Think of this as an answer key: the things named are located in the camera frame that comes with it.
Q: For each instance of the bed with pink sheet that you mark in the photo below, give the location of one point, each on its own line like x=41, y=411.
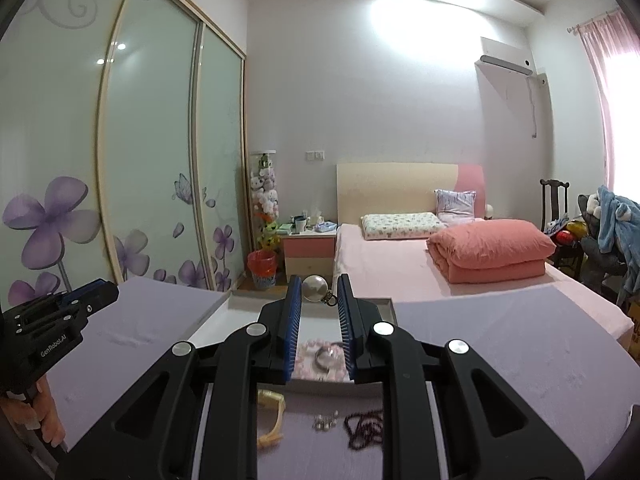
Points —
x=380, y=270

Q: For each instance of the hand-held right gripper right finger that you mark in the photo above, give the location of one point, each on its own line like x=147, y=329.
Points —
x=347, y=330

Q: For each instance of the grey cardboard tray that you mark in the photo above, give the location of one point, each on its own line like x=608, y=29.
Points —
x=235, y=315

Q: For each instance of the pink nightstand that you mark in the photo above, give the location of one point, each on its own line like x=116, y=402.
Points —
x=307, y=255

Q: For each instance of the silver bangle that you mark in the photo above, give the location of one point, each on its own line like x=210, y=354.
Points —
x=320, y=362

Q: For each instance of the lilac pillow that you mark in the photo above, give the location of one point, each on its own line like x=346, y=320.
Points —
x=455, y=204

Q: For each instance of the red and yellow toys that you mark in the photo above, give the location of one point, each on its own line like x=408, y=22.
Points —
x=567, y=234

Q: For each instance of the pink curtain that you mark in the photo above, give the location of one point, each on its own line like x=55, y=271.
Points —
x=600, y=85

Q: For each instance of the blue plush garment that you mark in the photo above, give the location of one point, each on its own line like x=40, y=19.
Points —
x=617, y=225

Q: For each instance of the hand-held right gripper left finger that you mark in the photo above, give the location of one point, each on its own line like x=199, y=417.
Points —
x=292, y=330

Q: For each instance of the lilac tablecloth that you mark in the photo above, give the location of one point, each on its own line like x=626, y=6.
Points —
x=500, y=360

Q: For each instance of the green box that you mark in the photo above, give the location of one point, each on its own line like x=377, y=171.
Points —
x=285, y=229

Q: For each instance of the frosted floral wardrobe door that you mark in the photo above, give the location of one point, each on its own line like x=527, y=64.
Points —
x=50, y=110
x=150, y=110
x=222, y=135

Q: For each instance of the grey chair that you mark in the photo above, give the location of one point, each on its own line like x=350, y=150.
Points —
x=597, y=260

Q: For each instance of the pearl earrings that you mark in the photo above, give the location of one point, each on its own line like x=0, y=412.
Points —
x=324, y=422

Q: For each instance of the red trash bin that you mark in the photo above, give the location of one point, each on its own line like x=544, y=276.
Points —
x=261, y=267

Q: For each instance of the clear tube of plush toys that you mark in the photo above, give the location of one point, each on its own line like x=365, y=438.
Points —
x=265, y=185

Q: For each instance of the wall switch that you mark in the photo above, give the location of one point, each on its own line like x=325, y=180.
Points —
x=316, y=155

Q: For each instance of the folded pink duvet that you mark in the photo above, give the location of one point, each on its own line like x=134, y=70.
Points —
x=490, y=250

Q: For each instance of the round silver case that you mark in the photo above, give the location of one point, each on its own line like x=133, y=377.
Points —
x=314, y=289

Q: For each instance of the yellow box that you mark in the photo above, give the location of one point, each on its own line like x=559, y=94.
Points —
x=635, y=325

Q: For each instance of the yellow green plush toy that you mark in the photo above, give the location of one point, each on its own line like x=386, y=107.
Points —
x=269, y=235

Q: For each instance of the person's left hand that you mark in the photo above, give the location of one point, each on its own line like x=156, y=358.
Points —
x=47, y=415

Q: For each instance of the curtain rod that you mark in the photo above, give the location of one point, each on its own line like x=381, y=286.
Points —
x=592, y=21

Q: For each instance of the tissue box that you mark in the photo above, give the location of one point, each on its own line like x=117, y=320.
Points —
x=316, y=220

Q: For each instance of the white printed pillow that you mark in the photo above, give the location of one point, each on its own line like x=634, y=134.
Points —
x=400, y=225

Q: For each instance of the white air conditioner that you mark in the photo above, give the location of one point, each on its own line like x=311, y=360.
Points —
x=502, y=57

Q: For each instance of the small white lamp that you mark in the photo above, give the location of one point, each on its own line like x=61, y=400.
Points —
x=489, y=211

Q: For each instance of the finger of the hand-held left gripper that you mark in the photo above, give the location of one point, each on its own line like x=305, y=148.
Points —
x=92, y=291
x=97, y=305

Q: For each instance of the light blue cloth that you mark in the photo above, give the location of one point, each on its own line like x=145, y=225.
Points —
x=325, y=227

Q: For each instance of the dark wooden chair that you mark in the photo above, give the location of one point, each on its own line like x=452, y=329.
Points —
x=554, y=187

